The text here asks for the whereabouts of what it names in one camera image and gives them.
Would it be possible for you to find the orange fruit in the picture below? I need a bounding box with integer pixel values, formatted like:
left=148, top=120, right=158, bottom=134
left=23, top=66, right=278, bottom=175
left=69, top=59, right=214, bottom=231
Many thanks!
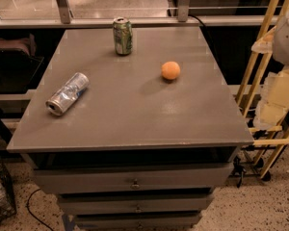
left=161, top=62, right=180, bottom=80

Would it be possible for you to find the bottom grey drawer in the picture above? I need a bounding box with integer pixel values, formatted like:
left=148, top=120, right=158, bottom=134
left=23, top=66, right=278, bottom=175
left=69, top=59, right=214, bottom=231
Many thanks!
left=75, top=213, right=201, bottom=230

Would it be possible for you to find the black cable behind table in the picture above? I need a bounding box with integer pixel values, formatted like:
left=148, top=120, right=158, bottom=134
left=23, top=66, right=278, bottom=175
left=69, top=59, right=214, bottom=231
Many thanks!
left=188, top=13, right=220, bottom=65

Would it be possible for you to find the top grey drawer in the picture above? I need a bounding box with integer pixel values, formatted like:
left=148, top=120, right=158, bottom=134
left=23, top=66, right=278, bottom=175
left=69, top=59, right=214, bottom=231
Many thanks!
left=33, top=163, right=233, bottom=194

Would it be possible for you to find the silver redbull can lying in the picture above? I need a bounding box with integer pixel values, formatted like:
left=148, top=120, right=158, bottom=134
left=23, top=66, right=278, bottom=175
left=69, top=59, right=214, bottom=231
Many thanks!
left=45, top=72, right=90, bottom=116

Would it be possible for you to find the black floor cable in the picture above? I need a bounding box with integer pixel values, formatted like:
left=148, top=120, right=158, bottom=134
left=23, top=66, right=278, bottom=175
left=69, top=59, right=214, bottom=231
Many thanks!
left=25, top=188, right=56, bottom=231

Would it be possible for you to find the grey drawer cabinet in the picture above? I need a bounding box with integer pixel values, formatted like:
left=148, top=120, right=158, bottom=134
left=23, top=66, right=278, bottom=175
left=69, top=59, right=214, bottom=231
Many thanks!
left=6, top=26, right=255, bottom=231

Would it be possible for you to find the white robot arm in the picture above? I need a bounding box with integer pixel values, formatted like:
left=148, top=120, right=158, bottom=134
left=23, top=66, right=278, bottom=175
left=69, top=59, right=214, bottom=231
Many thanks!
left=251, top=11, right=289, bottom=130

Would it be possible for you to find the yellow wooden rack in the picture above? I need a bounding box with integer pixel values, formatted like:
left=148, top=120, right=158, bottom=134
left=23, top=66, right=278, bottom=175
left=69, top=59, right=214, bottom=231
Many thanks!
left=235, top=0, right=289, bottom=181

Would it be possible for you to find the dark chair at left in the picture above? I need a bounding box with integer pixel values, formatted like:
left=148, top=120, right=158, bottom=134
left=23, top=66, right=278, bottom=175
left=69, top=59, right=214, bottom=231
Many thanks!
left=0, top=34, right=44, bottom=94

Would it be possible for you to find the middle grey drawer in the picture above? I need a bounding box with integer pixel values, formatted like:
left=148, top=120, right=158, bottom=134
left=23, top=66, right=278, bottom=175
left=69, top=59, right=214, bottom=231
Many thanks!
left=58, top=194, right=213, bottom=215

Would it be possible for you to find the black wire basket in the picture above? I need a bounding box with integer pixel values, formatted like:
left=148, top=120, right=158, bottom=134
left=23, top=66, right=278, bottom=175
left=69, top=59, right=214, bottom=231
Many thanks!
left=0, top=157, right=16, bottom=222

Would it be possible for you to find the grey drawer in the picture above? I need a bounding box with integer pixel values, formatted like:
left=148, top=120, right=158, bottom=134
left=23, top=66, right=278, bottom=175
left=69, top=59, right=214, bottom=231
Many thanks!
left=75, top=213, right=201, bottom=230
left=58, top=194, right=213, bottom=215
left=33, top=163, right=233, bottom=194

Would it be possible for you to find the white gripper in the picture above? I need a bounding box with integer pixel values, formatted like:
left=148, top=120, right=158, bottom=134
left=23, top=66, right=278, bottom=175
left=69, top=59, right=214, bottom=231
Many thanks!
left=253, top=66, right=289, bottom=130

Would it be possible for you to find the green soda can upright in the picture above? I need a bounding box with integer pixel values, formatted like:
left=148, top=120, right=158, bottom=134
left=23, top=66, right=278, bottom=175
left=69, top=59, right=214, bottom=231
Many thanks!
left=113, top=17, right=133, bottom=56

